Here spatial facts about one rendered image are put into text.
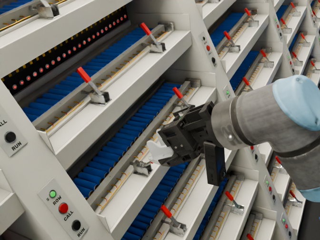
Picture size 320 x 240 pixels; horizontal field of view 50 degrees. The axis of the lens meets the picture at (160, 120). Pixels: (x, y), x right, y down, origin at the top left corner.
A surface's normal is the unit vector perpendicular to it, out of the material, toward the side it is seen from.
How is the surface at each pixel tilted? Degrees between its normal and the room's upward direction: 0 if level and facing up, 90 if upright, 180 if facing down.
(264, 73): 21
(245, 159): 90
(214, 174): 90
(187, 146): 90
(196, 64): 90
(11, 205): 111
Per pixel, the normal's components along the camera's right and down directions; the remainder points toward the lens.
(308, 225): -0.44, -0.82
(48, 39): 0.87, 0.16
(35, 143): 0.77, -0.15
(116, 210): -0.15, -0.82
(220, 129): -0.63, 0.28
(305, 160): -0.25, 0.46
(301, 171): -0.53, 0.59
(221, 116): -0.73, -0.27
